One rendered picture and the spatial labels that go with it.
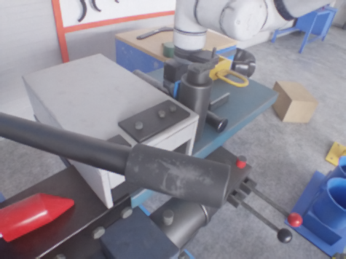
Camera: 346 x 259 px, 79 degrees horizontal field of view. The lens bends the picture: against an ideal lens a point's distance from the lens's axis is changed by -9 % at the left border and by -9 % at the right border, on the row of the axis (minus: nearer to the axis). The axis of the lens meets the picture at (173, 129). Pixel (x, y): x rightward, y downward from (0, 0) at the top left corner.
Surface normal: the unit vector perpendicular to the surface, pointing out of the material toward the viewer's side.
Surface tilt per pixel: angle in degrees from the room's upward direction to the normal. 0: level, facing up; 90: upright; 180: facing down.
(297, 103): 90
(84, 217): 0
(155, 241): 0
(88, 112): 0
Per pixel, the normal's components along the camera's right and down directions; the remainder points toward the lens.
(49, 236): 0.09, -0.76
